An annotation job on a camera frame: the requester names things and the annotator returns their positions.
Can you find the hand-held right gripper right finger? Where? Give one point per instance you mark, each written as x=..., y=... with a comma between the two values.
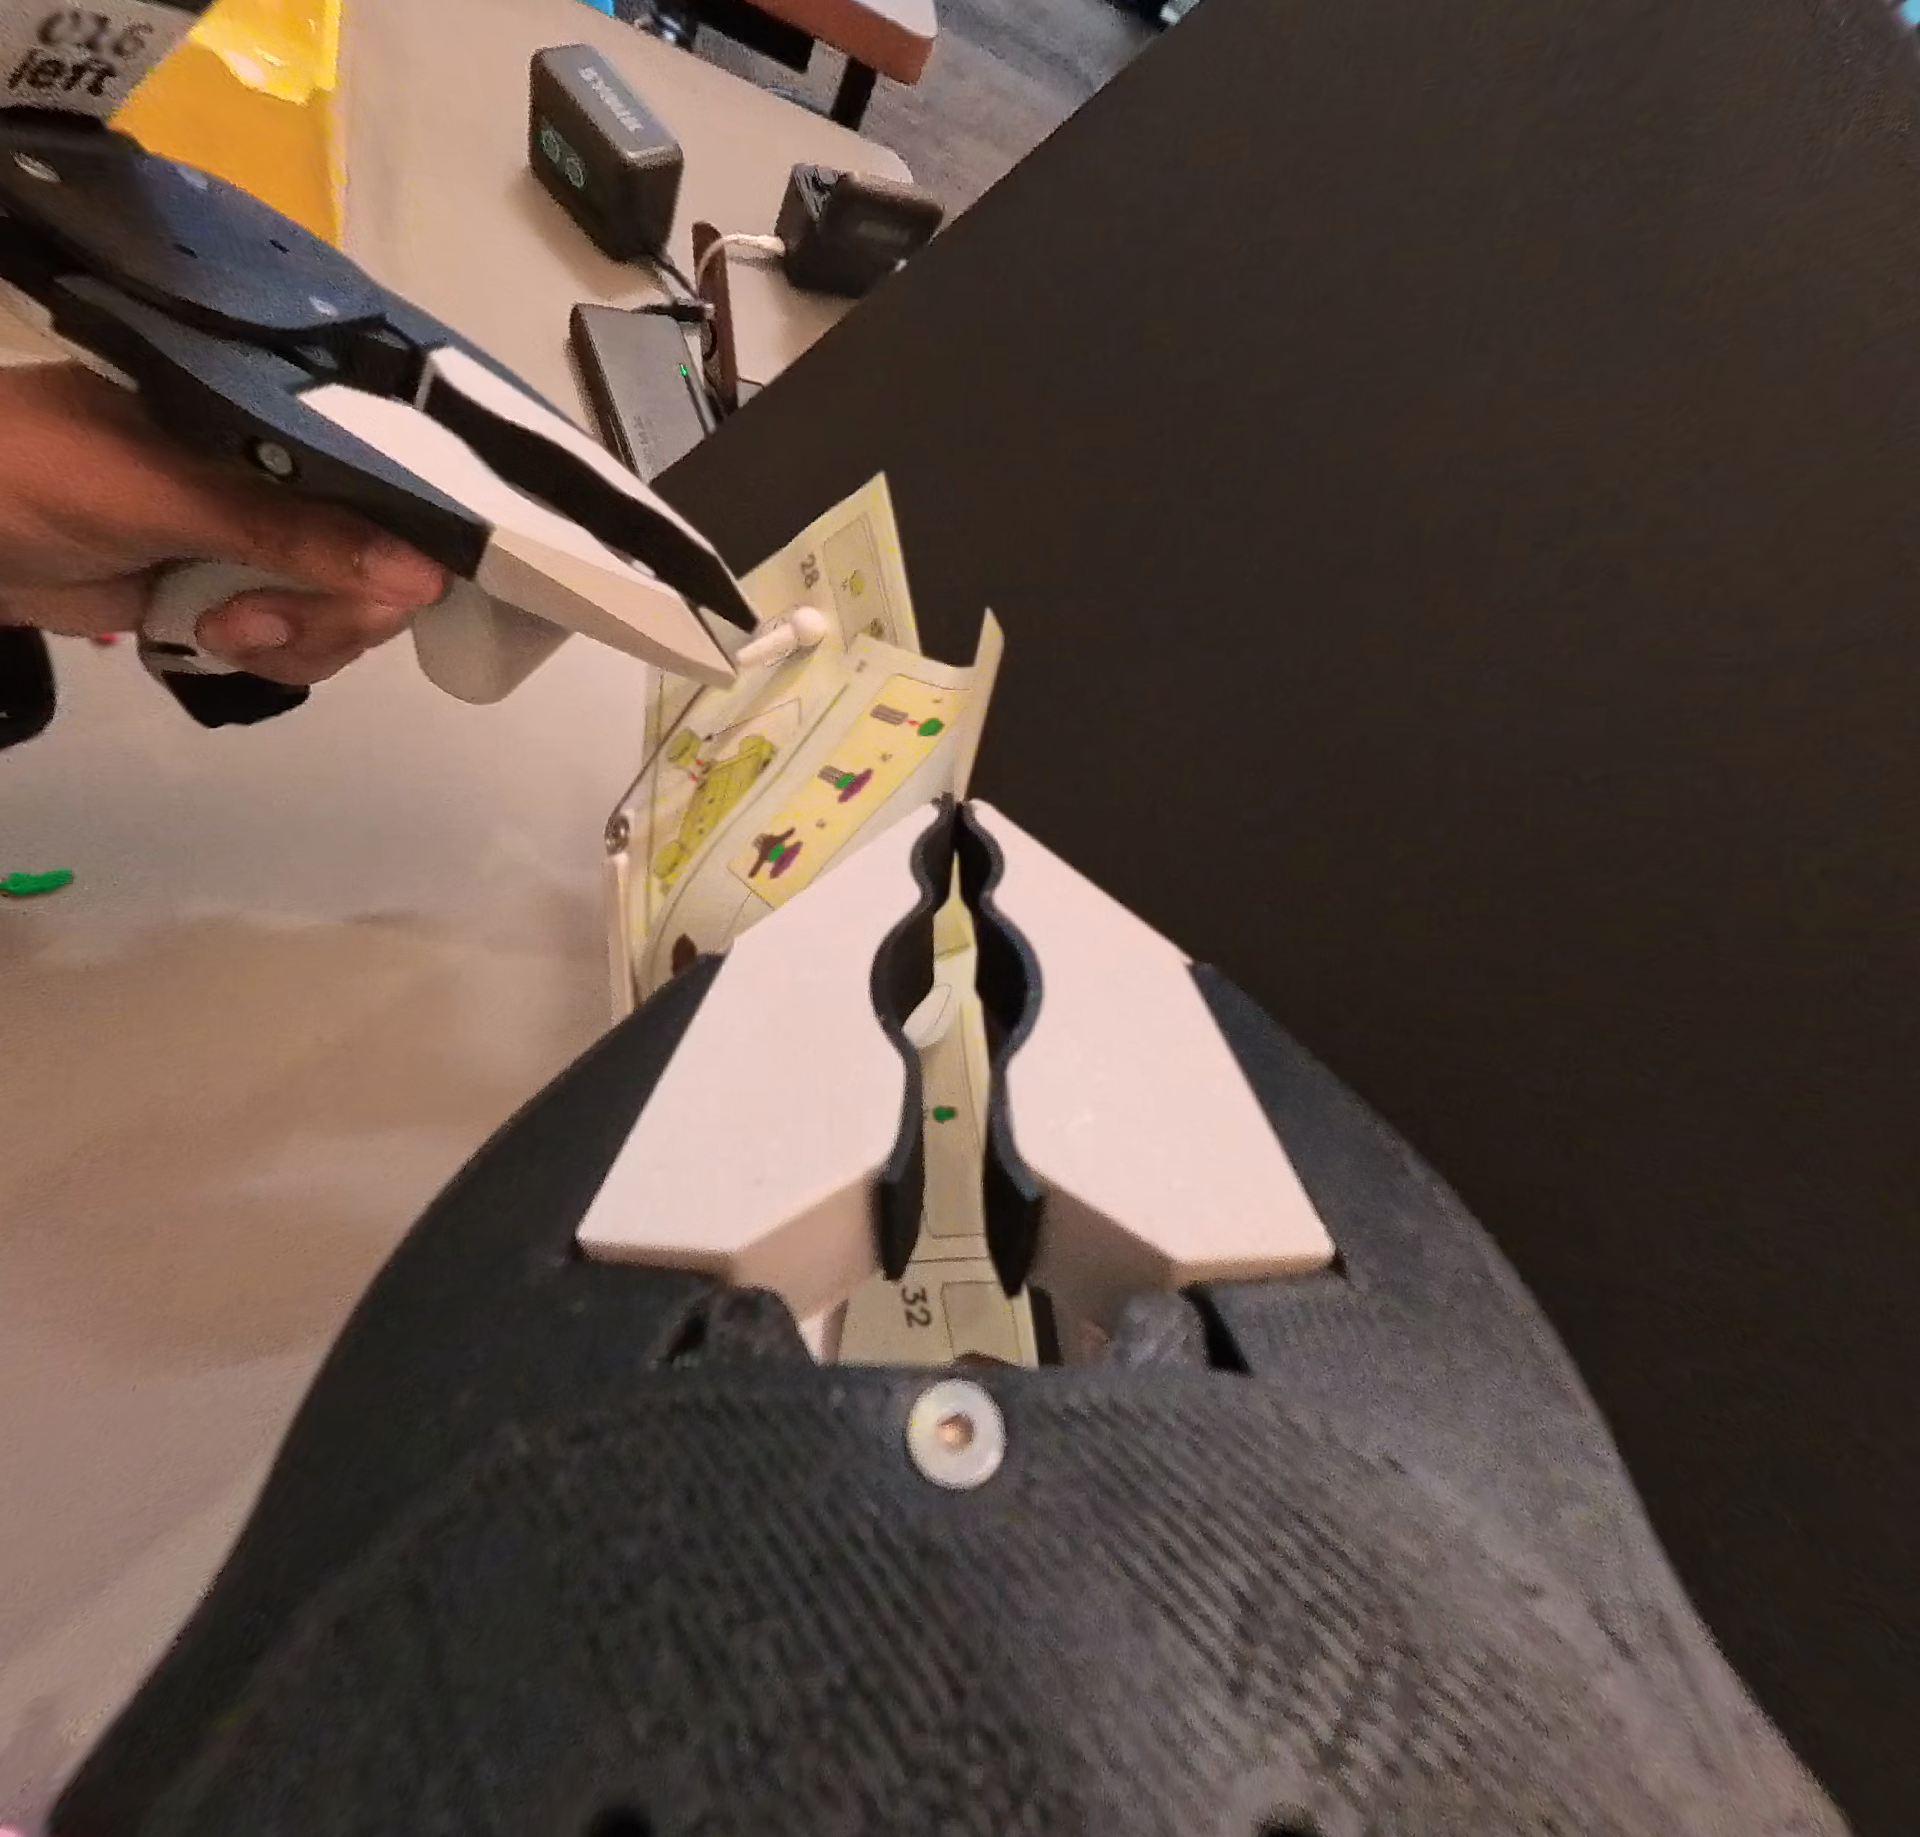
x=1141, y=1101

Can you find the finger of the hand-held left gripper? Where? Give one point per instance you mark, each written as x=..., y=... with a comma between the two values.
x=571, y=577
x=562, y=457

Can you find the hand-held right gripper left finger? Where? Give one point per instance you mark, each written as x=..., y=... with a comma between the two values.
x=766, y=1101

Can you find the pale green instruction booklet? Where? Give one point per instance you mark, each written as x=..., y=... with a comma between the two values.
x=840, y=757

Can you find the small toy pieces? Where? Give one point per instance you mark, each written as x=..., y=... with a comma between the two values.
x=33, y=885

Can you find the person's left hand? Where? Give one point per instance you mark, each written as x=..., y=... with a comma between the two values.
x=91, y=486

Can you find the flat black power bank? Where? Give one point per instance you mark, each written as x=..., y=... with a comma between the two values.
x=636, y=391

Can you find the yellow plastic bin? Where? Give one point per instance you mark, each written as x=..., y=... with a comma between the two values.
x=256, y=66

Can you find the black charging case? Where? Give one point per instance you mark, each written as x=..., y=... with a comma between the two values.
x=600, y=142

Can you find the small black charger box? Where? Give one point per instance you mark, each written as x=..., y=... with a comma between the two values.
x=861, y=231

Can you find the black backdrop board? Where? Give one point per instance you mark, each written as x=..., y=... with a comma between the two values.
x=1425, y=441

